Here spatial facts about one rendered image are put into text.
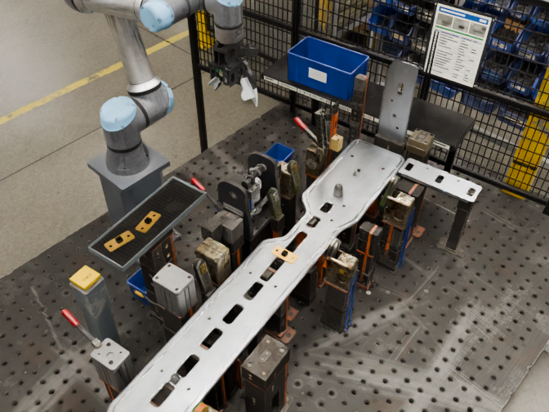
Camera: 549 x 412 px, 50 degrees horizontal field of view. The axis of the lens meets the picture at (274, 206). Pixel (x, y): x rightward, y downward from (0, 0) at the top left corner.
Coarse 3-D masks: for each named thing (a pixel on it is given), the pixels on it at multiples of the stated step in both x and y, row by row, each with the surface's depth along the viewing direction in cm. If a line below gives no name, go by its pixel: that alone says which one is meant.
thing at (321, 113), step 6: (318, 114) 207; (324, 114) 208; (330, 114) 207; (318, 120) 209; (324, 120) 211; (318, 126) 211; (324, 126) 213; (318, 132) 213; (324, 132) 215; (318, 138) 214; (324, 138) 216; (318, 144) 216; (324, 144) 218
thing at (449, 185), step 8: (408, 160) 223; (416, 160) 223; (400, 168) 220; (416, 168) 220; (424, 168) 220; (432, 168) 220; (408, 176) 217; (416, 176) 217; (424, 176) 217; (432, 176) 217; (448, 176) 217; (456, 176) 217; (424, 184) 215; (432, 184) 214; (440, 184) 214; (448, 184) 214; (456, 184) 214; (464, 184) 214; (472, 184) 214; (448, 192) 211; (456, 192) 211; (464, 192) 211; (464, 200) 209; (472, 200) 208
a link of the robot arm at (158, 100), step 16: (112, 16) 181; (112, 32) 185; (128, 32) 184; (128, 48) 187; (144, 48) 191; (128, 64) 190; (144, 64) 191; (128, 80) 195; (144, 80) 193; (160, 80) 198; (144, 96) 195; (160, 96) 198; (160, 112) 200
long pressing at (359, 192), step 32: (352, 160) 223; (384, 160) 223; (320, 192) 210; (352, 192) 210; (320, 224) 199; (352, 224) 200; (256, 256) 189; (320, 256) 190; (224, 288) 180; (288, 288) 180; (192, 320) 171; (256, 320) 172; (160, 352) 164; (192, 352) 164; (224, 352) 164; (128, 384) 157; (160, 384) 157; (192, 384) 157
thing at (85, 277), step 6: (84, 270) 164; (90, 270) 164; (72, 276) 162; (78, 276) 162; (84, 276) 162; (90, 276) 162; (96, 276) 162; (72, 282) 162; (78, 282) 161; (84, 282) 161; (90, 282) 161; (84, 288) 160
